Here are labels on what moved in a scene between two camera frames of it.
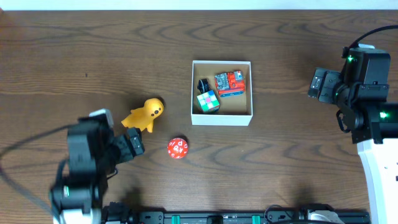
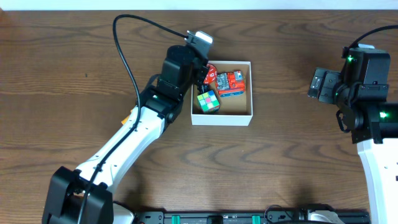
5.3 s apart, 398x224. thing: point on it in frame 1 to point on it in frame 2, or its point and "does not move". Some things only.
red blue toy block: (231, 84) does not move
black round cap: (203, 85) does not move
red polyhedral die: (177, 148) to (211, 74)
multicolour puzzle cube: (208, 101) does not move
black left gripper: (135, 142) to (202, 73)
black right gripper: (318, 83) does not move
